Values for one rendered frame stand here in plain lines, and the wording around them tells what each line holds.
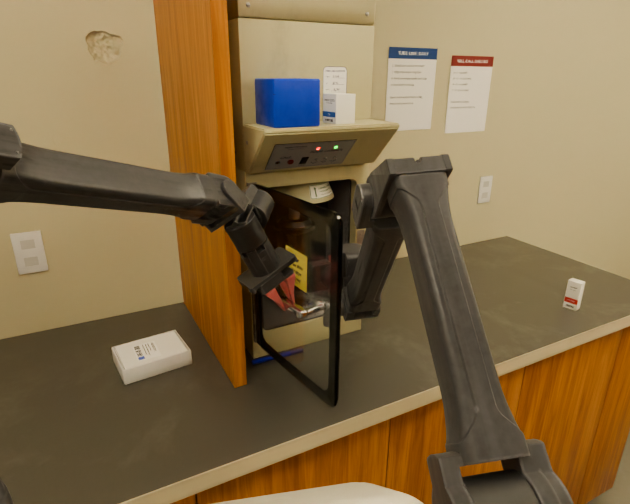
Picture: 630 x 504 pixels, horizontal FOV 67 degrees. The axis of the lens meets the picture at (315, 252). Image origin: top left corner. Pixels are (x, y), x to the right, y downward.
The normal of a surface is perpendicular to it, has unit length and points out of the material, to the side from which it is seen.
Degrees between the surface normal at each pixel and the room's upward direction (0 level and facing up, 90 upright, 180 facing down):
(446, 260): 45
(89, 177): 59
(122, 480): 0
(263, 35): 90
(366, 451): 90
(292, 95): 90
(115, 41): 90
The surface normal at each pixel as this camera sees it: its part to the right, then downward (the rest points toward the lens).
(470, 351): 0.06, -0.41
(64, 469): 0.00, -0.94
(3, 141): 0.77, -0.43
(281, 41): 0.47, 0.31
